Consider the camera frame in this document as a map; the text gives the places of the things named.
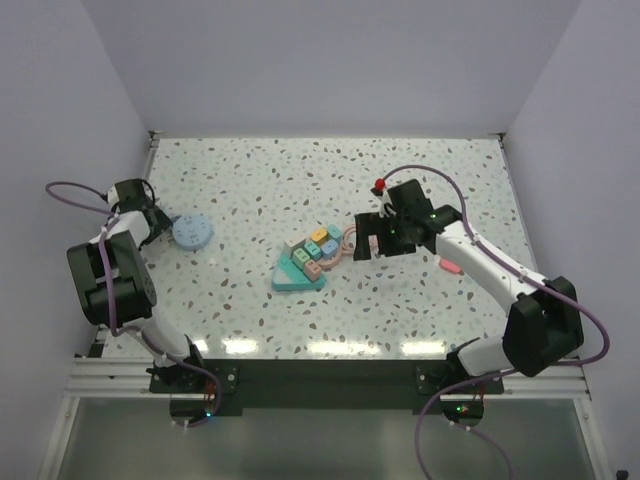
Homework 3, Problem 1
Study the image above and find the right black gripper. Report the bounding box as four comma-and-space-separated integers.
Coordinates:
354, 211, 416, 262

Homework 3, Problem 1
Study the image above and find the blue round power strip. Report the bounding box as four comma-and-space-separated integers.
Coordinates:
171, 214, 214, 251

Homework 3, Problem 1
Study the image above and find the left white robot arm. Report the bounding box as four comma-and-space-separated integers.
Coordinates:
66, 179, 207, 392

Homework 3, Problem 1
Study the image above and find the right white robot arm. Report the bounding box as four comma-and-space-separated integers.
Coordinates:
353, 179, 584, 393

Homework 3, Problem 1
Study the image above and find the yellow plug adapter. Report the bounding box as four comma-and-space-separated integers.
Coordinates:
310, 227, 329, 246

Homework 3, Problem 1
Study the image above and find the brownish pink plug adapter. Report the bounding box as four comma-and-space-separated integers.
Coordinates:
303, 259, 322, 282

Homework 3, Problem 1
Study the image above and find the light green plug adapter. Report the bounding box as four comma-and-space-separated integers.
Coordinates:
291, 248, 311, 270

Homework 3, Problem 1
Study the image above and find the pink round power strip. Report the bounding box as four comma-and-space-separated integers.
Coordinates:
312, 224, 343, 270

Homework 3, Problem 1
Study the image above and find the teal triangular power strip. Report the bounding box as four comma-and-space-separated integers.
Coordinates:
271, 254, 326, 292

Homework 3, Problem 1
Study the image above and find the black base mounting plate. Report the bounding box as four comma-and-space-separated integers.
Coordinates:
149, 357, 505, 417

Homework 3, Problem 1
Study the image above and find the pink coiled cord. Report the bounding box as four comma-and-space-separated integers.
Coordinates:
339, 224, 374, 256

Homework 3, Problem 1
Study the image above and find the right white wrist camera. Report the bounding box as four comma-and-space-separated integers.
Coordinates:
371, 178, 396, 218

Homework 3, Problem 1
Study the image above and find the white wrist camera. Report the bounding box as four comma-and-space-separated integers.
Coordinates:
371, 178, 396, 218
103, 184, 120, 207

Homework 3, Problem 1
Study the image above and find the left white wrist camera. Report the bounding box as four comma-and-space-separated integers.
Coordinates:
103, 184, 120, 207

